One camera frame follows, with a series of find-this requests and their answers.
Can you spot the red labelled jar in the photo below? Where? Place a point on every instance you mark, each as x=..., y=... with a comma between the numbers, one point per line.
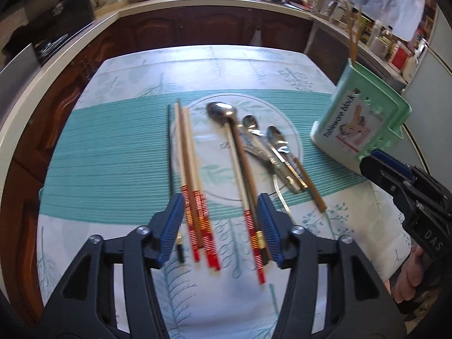
x=400, y=56

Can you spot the translucent plastic bag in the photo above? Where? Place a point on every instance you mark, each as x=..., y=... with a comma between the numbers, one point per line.
x=385, y=3

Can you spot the green plastic utensil holder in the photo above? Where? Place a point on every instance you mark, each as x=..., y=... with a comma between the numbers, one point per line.
x=349, y=120

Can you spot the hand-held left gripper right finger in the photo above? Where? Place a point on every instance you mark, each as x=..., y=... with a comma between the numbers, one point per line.
x=270, y=226

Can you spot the white mug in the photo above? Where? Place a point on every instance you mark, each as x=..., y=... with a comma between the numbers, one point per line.
x=379, y=46

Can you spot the person's right hand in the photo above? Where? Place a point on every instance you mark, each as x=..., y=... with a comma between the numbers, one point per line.
x=406, y=275

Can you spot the leaf printed teal tablecloth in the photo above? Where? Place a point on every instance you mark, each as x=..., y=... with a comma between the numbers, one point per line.
x=106, y=169

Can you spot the brown wooden chopstick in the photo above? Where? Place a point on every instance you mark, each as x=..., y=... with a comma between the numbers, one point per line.
x=199, y=236

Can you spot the white refrigerator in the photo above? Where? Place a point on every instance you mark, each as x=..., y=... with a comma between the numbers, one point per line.
x=429, y=95

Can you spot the small steel spoon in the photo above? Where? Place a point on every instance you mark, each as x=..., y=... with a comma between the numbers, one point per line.
x=250, y=123

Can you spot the steel fork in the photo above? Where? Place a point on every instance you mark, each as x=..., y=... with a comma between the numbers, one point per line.
x=256, y=150

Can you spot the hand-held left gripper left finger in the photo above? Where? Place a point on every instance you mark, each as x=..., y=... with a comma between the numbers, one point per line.
x=171, y=226

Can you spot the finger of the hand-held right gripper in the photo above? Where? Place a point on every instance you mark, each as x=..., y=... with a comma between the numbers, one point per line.
x=376, y=173
x=392, y=164

